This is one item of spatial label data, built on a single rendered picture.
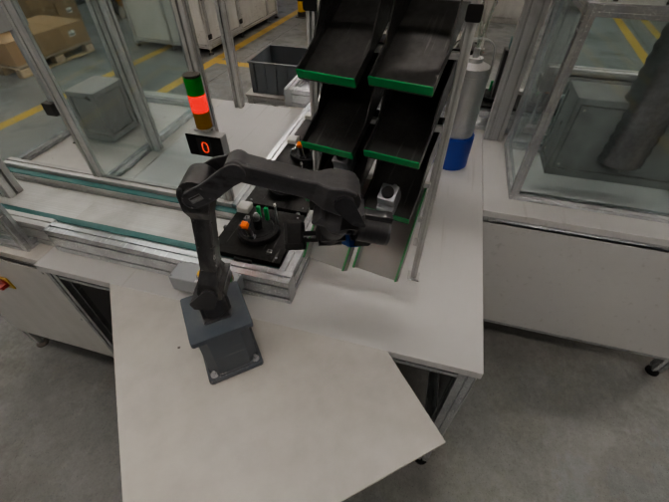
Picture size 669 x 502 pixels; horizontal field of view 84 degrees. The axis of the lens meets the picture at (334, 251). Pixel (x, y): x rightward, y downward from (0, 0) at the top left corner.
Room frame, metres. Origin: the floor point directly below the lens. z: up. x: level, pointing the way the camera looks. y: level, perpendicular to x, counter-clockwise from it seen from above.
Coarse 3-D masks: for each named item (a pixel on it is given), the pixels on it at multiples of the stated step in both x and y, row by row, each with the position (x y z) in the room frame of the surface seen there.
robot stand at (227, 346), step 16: (240, 304) 0.55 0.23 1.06; (192, 320) 0.50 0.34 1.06; (224, 320) 0.50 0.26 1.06; (240, 320) 0.50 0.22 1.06; (192, 336) 0.46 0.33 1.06; (208, 336) 0.46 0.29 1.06; (224, 336) 0.47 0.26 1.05; (240, 336) 0.49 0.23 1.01; (208, 352) 0.46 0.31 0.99; (224, 352) 0.47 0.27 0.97; (240, 352) 0.49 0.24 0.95; (256, 352) 0.52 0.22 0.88; (208, 368) 0.48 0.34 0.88; (224, 368) 0.46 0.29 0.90; (240, 368) 0.48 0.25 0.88
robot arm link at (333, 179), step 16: (208, 160) 0.57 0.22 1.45; (224, 160) 0.56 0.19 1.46; (240, 160) 0.52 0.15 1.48; (256, 160) 0.53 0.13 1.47; (272, 160) 0.54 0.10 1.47; (224, 176) 0.51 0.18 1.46; (240, 176) 0.51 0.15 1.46; (256, 176) 0.51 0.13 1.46; (272, 176) 0.51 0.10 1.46; (288, 176) 0.51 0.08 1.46; (304, 176) 0.52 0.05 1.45; (320, 176) 0.53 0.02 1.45; (336, 176) 0.53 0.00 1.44; (352, 176) 0.54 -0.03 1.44; (192, 192) 0.49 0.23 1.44; (208, 192) 0.49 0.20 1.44; (224, 192) 0.50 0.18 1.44; (288, 192) 0.51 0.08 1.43; (304, 192) 0.51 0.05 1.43; (320, 192) 0.50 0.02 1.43; (336, 192) 0.50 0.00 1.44; (352, 192) 0.50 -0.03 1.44; (192, 208) 0.49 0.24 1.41
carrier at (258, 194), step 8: (256, 192) 1.14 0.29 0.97; (264, 192) 1.14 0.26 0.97; (272, 192) 1.11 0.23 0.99; (280, 192) 1.11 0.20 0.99; (248, 200) 1.09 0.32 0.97; (256, 200) 1.09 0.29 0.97; (264, 200) 1.09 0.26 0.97; (272, 200) 1.09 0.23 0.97; (280, 200) 1.09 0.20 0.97; (288, 200) 1.09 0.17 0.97; (296, 200) 1.09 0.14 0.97; (304, 200) 1.09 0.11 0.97; (272, 208) 1.05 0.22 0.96; (280, 208) 1.04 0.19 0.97; (288, 208) 1.04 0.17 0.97; (296, 208) 1.04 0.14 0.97; (304, 208) 1.04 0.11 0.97
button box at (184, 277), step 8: (184, 264) 0.78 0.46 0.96; (192, 264) 0.78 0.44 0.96; (176, 272) 0.75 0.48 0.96; (184, 272) 0.75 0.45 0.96; (192, 272) 0.75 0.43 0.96; (232, 272) 0.75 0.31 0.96; (176, 280) 0.72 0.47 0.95; (184, 280) 0.72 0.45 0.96; (192, 280) 0.71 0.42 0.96; (232, 280) 0.71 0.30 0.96; (240, 280) 0.73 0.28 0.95; (176, 288) 0.73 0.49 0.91; (184, 288) 0.72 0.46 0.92; (192, 288) 0.71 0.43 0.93; (240, 288) 0.72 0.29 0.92
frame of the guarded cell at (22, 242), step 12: (60, 132) 1.76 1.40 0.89; (48, 144) 1.66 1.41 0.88; (24, 156) 1.53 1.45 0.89; (36, 156) 1.58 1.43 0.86; (0, 204) 0.96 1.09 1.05; (0, 216) 0.93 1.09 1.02; (12, 228) 0.94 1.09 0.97; (0, 240) 0.96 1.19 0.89; (12, 240) 0.97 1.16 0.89; (24, 240) 0.95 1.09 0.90; (36, 240) 0.98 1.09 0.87
